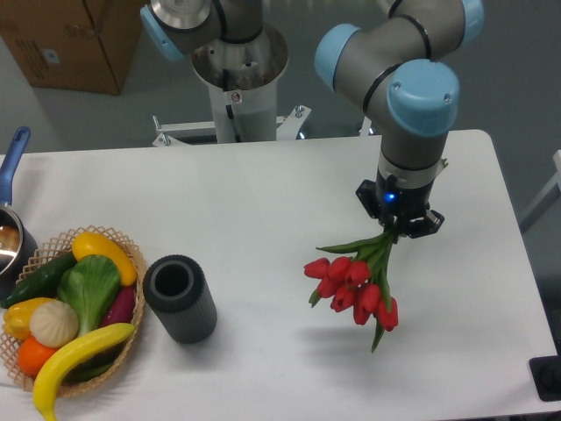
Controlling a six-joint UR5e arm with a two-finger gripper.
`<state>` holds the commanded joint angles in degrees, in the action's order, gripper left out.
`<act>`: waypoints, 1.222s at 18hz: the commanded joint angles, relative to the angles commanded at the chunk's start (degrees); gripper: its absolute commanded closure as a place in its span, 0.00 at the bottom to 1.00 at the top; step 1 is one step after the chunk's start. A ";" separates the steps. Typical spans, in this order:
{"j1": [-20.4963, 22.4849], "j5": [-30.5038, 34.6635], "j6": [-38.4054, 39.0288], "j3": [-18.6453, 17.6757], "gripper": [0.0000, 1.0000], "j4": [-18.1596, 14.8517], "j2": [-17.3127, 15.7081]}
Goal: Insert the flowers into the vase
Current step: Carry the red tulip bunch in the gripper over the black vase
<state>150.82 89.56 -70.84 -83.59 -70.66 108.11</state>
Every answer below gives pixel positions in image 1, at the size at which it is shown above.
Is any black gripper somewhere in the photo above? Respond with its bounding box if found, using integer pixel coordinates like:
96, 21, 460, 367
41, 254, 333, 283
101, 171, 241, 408
356, 173, 443, 239

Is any red tulip bouquet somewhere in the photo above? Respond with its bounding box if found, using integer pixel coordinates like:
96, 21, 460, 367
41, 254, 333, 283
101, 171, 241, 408
303, 228, 399, 353

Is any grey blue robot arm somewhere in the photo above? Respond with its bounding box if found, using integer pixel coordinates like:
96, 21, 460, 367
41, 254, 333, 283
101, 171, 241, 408
140, 1, 484, 239

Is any dark grey ribbed vase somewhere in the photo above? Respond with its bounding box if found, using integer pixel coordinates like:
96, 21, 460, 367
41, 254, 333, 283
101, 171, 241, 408
143, 254, 217, 345

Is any black device at table edge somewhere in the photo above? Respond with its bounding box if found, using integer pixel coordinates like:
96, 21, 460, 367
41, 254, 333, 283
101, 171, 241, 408
529, 355, 560, 402

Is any purple eggplant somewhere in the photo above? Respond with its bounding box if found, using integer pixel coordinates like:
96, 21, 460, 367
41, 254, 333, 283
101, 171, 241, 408
99, 286, 135, 327

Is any green leafy cabbage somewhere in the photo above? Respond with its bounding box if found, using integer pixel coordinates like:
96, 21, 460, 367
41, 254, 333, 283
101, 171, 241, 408
57, 255, 120, 337

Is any woven wicker basket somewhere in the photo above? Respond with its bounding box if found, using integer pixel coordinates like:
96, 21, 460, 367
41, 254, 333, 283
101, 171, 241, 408
1, 225, 146, 397

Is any white garlic bulb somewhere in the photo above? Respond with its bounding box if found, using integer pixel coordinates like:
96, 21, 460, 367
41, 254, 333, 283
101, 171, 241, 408
29, 300, 79, 348

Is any green cucumber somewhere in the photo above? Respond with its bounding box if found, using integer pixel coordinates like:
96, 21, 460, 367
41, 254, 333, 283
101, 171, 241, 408
1, 253, 76, 309

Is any cardboard box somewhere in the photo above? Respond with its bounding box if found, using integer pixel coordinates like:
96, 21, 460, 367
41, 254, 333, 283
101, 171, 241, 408
1, 0, 148, 96

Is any orange fruit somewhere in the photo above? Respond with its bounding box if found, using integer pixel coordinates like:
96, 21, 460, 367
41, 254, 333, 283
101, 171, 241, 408
17, 336, 58, 378

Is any yellow banana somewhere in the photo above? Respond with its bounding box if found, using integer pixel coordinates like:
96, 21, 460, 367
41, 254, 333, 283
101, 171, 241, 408
32, 323, 136, 421

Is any yellow bell pepper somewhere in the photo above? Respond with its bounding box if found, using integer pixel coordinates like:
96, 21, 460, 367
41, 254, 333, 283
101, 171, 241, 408
3, 297, 53, 340

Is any white metal frame base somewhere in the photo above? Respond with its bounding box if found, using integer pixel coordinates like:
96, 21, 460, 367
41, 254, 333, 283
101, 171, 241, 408
151, 104, 378, 148

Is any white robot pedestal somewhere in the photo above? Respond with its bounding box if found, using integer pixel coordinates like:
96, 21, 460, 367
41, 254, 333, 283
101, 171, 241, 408
191, 24, 288, 144

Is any blue handled saucepan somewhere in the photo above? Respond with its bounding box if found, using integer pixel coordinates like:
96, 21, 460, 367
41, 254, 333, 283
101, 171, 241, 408
1, 126, 37, 277

